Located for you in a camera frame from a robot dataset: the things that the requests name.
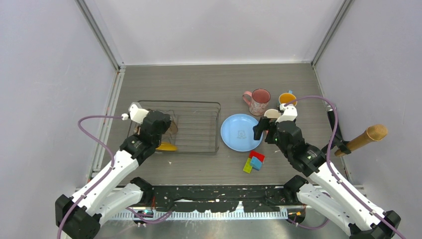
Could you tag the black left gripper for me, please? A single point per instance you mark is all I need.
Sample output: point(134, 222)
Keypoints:
point(166, 122)

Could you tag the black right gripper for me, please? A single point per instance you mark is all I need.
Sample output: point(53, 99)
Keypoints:
point(263, 124)

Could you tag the plain pink mug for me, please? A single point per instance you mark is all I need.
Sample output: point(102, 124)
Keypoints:
point(272, 114)

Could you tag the yellow patterned plate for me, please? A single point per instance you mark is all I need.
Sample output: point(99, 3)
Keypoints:
point(166, 146)

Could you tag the light blue plate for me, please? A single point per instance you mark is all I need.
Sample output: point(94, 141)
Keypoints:
point(237, 132)

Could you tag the patterned pink mug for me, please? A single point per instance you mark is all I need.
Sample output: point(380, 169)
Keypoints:
point(257, 101)

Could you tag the blue butterfly mug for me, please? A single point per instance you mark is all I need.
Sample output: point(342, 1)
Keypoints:
point(286, 97)

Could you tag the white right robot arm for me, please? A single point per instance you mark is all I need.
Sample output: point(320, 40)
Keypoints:
point(323, 188)

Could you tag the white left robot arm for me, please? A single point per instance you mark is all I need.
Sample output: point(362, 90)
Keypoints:
point(82, 215)

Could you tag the floral ceramic bowl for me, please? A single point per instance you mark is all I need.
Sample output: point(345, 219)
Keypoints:
point(137, 130)

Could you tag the red toy block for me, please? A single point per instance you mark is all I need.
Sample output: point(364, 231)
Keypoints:
point(258, 155)

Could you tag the blue toy block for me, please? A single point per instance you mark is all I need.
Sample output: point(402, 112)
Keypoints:
point(255, 163)

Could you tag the yellow-green toy block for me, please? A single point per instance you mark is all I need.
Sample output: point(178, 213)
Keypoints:
point(247, 167)

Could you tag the black silver microphone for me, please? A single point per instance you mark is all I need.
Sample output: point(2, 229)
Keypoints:
point(331, 118)

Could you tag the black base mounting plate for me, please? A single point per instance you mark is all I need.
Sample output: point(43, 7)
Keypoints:
point(218, 198)

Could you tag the black microphone stand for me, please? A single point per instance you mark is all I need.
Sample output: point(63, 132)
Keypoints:
point(340, 143)

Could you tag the gold microphone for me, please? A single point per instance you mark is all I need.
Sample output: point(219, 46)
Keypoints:
point(372, 134)

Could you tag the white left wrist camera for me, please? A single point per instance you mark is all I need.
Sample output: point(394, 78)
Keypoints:
point(136, 113)

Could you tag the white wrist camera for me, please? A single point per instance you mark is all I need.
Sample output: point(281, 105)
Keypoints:
point(288, 113)
point(136, 113)

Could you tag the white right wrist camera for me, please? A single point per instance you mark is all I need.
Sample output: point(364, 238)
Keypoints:
point(288, 113)

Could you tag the black wire dish rack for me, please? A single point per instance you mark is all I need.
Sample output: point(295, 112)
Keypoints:
point(197, 124)

